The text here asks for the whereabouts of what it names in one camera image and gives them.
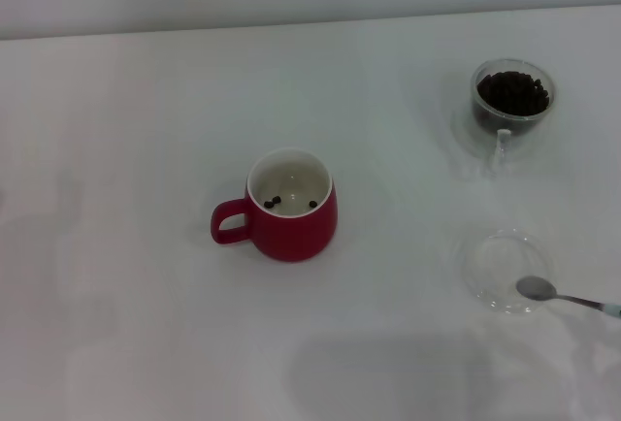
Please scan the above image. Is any red ceramic mug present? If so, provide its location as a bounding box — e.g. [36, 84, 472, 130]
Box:
[210, 147, 340, 264]

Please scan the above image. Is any metal spoon with blue handle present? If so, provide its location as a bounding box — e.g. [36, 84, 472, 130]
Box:
[515, 275, 621, 318]

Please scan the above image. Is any coffee beans pile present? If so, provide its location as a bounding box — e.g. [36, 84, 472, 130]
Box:
[476, 71, 551, 116]

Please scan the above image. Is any small clear glass saucer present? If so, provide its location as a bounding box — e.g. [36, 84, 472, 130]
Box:
[455, 228, 555, 316]

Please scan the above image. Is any clear glass cup with handle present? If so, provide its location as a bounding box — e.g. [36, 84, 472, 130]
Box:
[469, 57, 557, 179]

